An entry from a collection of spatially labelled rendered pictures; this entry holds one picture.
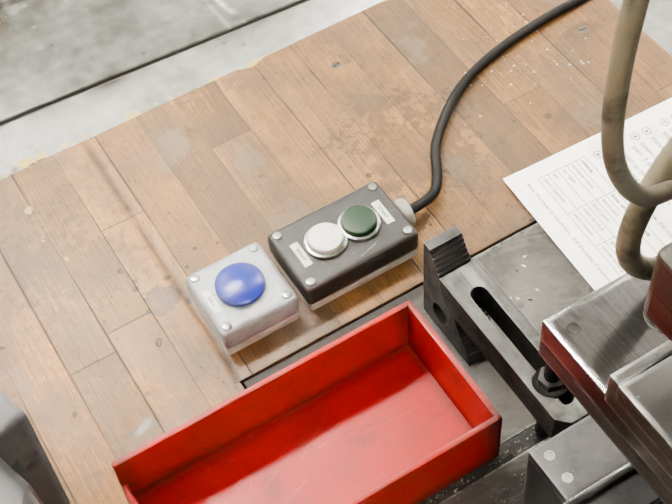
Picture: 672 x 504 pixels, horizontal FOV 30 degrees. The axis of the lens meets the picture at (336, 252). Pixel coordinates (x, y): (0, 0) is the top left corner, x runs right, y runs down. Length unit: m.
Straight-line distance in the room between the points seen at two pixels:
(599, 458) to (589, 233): 0.26
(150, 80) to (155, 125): 1.31
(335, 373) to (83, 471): 0.20
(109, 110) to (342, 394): 1.53
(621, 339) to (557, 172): 0.40
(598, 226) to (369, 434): 0.27
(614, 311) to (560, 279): 0.31
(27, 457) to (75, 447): 0.51
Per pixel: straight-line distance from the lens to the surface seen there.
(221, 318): 0.98
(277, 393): 0.93
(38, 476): 0.49
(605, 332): 0.72
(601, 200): 1.08
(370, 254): 1.01
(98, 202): 1.11
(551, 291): 1.03
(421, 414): 0.96
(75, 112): 2.45
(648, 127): 1.14
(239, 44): 2.50
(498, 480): 0.94
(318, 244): 1.00
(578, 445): 0.86
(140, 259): 1.07
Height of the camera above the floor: 1.75
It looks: 54 degrees down
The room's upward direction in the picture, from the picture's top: 5 degrees counter-clockwise
